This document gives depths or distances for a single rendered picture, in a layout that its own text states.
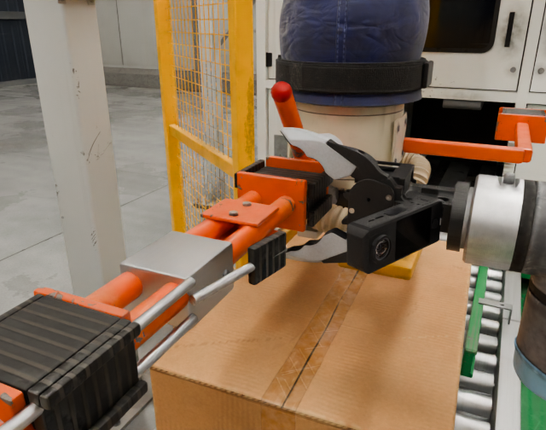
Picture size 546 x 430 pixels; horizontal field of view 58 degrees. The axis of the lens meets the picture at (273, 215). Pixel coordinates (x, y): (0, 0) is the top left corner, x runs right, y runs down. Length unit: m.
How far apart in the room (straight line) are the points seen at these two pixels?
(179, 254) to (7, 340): 0.14
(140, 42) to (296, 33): 11.38
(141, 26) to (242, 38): 10.73
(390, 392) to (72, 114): 1.25
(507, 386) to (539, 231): 0.88
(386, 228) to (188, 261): 0.18
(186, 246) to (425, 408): 0.39
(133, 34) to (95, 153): 10.55
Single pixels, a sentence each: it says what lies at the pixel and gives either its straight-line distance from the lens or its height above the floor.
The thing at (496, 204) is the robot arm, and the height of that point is 1.24.
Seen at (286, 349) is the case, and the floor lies 0.95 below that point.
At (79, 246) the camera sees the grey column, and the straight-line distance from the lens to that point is 1.79.
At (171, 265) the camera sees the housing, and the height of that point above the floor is 1.22.
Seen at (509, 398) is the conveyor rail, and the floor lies 0.59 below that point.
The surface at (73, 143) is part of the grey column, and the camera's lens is 1.65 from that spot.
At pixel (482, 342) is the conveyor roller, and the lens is 1.57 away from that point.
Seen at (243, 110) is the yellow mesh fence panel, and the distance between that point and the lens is 1.32.
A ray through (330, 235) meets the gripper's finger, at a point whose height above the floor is 1.18.
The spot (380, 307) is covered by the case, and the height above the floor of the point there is 0.95.
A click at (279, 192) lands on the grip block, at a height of 1.22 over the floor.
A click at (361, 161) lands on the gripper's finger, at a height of 1.26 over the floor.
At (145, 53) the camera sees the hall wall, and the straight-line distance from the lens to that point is 11.99.
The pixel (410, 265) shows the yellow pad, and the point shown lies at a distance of 0.67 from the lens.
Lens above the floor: 1.39
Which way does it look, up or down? 21 degrees down
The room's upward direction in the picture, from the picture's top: straight up
